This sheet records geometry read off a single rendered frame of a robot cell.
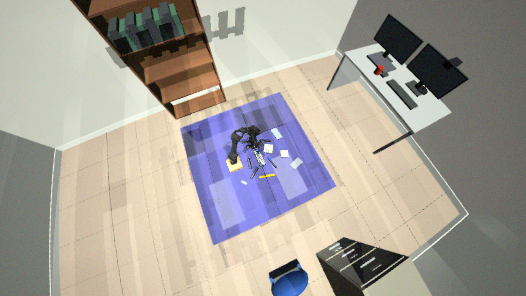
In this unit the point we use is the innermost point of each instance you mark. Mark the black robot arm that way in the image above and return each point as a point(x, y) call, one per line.
point(253, 131)

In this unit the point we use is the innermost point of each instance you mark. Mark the grey keyboard with white letter keys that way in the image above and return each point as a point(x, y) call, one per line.
point(259, 158)

